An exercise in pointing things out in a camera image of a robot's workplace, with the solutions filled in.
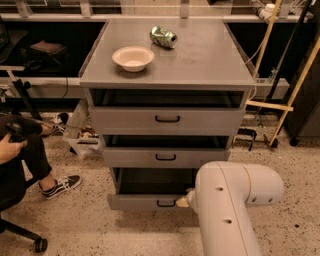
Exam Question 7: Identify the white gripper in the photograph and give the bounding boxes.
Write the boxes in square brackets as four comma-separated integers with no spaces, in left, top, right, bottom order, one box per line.
[175,190,197,211]

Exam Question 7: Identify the grey bottom drawer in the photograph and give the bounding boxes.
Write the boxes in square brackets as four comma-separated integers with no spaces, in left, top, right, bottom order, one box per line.
[108,167,198,211]

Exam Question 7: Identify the grey drawer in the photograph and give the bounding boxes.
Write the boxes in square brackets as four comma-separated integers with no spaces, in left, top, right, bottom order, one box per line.
[103,147,230,168]
[89,107,244,136]
[108,167,198,211]

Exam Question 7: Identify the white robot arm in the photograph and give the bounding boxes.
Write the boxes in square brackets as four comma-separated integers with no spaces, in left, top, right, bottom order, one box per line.
[176,161,284,256]

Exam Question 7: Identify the grey middle drawer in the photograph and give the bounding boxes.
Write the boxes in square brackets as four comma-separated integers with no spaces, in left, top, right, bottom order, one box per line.
[103,147,230,168]

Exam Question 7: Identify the grey drawer cabinet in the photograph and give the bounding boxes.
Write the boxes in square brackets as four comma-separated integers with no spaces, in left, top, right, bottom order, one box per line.
[78,17,257,198]

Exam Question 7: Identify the grey top drawer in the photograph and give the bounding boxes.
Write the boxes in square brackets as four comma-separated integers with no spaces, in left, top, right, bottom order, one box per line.
[89,107,244,136]

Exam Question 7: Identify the person's hand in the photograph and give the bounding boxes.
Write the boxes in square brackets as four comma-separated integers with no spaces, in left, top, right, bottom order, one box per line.
[0,133,28,164]

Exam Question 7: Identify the clear plastic bin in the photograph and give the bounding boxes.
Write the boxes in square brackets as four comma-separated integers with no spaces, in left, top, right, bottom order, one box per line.
[63,99,101,159]

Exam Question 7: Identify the black white sneaker front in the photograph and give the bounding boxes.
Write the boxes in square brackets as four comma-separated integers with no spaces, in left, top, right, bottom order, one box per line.
[42,175,82,199]

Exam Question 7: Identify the black white sneaker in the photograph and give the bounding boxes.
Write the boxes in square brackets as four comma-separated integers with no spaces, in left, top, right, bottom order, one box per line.
[42,175,82,199]
[42,112,69,136]

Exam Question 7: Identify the black white sneaker back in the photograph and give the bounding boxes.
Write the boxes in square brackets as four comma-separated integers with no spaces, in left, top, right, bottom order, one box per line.
[42,112,69,136]

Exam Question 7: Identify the black office chair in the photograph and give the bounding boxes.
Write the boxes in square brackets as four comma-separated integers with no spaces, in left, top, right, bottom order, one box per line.
[0,179,49,254]

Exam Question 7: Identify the white paper bowl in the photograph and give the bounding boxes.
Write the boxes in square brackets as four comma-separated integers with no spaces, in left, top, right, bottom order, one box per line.
[112,46,154,72]

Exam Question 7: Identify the crushed green soda can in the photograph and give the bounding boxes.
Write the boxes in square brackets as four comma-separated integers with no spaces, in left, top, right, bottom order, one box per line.
[149,26,178,49]

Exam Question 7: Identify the seated person black trousers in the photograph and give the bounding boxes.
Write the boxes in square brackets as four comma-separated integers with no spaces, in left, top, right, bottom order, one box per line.
[0,114,56,201]

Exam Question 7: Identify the black handheld controller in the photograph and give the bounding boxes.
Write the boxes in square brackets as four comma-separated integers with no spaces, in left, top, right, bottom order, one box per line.
[6,122,25,143]

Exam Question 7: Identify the black tripod stand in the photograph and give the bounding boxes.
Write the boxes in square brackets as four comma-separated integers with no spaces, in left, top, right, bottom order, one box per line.
[0,65,42,120]

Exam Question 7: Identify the white bottle on bench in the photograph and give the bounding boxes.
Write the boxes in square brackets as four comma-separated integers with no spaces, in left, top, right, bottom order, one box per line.
[258,3,275,21]

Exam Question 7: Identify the wooden easel frame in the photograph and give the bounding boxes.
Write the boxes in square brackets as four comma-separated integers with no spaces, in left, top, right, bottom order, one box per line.
[245,0,320,148]

